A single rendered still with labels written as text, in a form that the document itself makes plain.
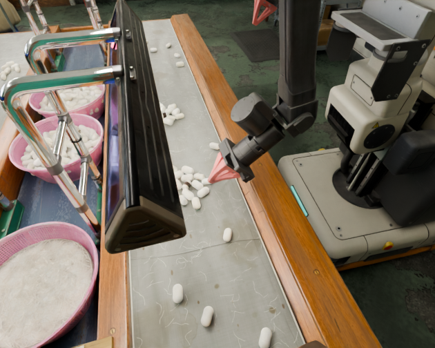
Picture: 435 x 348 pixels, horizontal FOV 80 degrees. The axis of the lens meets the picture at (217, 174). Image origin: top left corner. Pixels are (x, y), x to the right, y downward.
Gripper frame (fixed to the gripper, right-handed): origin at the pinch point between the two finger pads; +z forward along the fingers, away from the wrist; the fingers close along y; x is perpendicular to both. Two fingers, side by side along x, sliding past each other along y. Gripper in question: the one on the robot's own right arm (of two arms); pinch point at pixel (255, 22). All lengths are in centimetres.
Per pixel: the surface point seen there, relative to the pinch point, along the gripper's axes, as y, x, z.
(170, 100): -1.8, -15.7, 36.8
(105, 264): 61, -33, 43
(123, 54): 44, -38, 6
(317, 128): -57, 117, 52
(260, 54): -192, 114, 52
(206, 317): 75, -16, 35
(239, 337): 79, -11, 34
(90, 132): 12, -40, 49
